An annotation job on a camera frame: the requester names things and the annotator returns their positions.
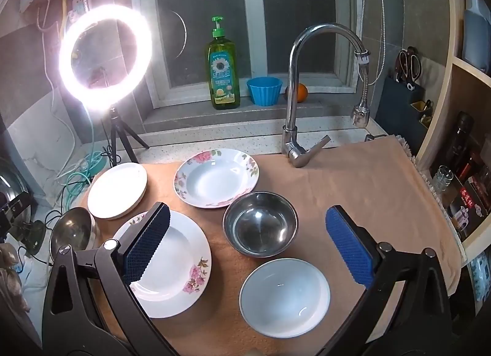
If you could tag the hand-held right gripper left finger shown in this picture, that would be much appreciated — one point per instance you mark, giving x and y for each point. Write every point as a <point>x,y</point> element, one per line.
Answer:
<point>145,248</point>

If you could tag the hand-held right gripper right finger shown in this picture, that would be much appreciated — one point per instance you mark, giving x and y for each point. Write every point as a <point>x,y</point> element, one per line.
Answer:
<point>353,248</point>

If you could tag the wide white plate pink flowers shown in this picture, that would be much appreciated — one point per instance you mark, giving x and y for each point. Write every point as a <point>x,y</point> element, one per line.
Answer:
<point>176,264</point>

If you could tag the white plate grey leaf print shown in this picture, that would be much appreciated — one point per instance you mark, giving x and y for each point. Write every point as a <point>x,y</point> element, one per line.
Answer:
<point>115,191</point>

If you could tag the stainless steel bowl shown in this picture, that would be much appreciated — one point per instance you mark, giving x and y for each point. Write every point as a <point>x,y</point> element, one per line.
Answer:
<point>73,231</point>
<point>261,225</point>

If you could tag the plain white bowl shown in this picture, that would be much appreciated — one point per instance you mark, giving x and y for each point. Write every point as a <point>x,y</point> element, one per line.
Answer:
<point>284,298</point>

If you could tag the deep white plate pink flowers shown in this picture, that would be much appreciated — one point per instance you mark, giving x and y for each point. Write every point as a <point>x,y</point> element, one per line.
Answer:
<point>214,179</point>

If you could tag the person's left hand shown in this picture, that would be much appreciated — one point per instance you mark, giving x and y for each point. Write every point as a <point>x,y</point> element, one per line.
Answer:
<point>9,275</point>

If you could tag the beige towel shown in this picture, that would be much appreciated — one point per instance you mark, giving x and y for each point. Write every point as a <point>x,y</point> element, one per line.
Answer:
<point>345,187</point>

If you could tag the clear drinking glass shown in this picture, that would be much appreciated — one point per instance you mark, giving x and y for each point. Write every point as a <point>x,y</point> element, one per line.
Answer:
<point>443,183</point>

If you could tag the red printed box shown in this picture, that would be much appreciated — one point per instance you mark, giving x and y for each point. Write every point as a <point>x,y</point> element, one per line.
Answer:
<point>470,198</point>

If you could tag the dark blue knife block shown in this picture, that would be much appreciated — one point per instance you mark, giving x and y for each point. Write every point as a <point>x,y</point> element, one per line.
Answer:
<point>399,110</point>

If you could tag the steel cooking pot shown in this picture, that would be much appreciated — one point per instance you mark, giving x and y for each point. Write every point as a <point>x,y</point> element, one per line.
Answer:
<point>11,179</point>

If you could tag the chrome faucet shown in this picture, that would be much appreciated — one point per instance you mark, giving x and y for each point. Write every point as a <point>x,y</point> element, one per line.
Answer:
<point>291,110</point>

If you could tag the dark bottle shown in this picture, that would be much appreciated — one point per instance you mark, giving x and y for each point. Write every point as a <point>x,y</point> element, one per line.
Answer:
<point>460,141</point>

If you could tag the wooden shelf unit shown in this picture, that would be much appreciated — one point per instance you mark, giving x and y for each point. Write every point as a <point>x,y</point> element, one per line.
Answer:
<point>433,118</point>

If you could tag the orange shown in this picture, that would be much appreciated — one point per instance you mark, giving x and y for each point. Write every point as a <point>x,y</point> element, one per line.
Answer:
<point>301,93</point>

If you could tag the blue ribbed cup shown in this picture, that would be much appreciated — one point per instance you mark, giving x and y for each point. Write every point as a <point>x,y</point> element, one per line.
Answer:
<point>264,91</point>

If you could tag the green dish soap bottle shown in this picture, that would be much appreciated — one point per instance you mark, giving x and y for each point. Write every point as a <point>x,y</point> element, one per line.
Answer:
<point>224,72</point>

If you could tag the window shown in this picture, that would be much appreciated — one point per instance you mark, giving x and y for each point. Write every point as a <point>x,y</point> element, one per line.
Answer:
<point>255,33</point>

